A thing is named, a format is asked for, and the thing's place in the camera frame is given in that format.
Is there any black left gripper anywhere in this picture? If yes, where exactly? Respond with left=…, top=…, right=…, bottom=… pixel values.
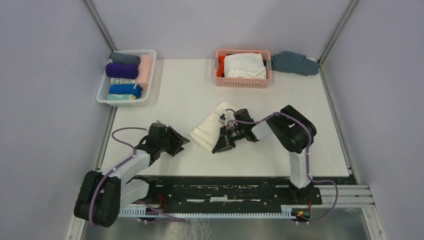
left=158, top=126, right=190, bottom=157

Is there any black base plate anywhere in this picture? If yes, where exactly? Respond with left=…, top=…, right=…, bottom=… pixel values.
left=125, top=174, right=359, bottom=215

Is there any white folded cloth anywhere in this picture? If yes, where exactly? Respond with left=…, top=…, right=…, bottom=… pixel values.
left=223, top=52, right=267, bottom=79

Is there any teal crumpled towel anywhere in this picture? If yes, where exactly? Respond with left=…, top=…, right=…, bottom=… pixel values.
left=271, top=51, right=319, bottom=76

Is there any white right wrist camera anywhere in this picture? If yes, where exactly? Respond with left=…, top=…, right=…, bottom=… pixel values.
left=218, top=113, right=227, bottom=125

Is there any light teal rolled towel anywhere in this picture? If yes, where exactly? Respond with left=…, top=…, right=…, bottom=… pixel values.
left=106, top=94, right=137, bottom=101

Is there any cream towel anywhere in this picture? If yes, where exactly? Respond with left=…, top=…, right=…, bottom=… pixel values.
left=190, top=101, right=239, bottom=154

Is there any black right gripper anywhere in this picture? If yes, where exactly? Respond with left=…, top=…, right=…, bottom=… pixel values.
left=213, top=125, right=245, bottom=154

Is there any pink plastic basket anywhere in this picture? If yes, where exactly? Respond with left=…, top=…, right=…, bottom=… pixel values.
left=214, top=48, right=273, bottom=89

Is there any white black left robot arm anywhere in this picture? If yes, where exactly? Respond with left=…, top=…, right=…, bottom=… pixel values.
left=73, top=122, right=190, bottom=228

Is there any white slotted cable duct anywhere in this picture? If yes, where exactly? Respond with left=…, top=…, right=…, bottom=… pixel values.
left=117, top=205, right=312, bottom=220

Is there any blue rolled towel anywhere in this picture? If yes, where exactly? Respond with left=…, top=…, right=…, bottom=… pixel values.
left=109, top=84, right=143, bottom=99

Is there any pink rolled towel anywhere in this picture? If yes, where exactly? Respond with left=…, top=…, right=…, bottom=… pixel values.
left=135, top=54, right=154, bottom=90

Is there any aluminium corner frame right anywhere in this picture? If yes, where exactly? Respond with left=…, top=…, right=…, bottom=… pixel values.
left=318, top=0, right=387, bottom=240

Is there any orange cloth in basket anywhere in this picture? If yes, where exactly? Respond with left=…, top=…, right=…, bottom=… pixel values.
left=217, top=54, right=226, bottom=78

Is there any aluminium corner frame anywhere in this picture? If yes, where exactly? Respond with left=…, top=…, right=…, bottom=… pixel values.
left=82, top=0, right=117, bottom=52
left=318, top=0, right=387, bottom=240

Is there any beige print rolled towel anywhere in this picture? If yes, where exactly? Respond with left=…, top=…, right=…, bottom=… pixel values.
left=110, top=77, right=135, bottom=86

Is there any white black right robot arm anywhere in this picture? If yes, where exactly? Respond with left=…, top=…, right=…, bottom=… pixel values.
left=211, top=105, right=317, bottom=204

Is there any grey rolled towel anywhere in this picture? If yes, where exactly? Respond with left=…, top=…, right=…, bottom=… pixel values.
left=109, top=52, right=141, bottom=66

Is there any purple towel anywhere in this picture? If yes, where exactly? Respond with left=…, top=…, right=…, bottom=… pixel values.
left=105, top=62, right=139, bottom=79

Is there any aluminium corner frame left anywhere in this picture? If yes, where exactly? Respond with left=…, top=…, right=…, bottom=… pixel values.
left=82, top=0, right=117, bottom=52

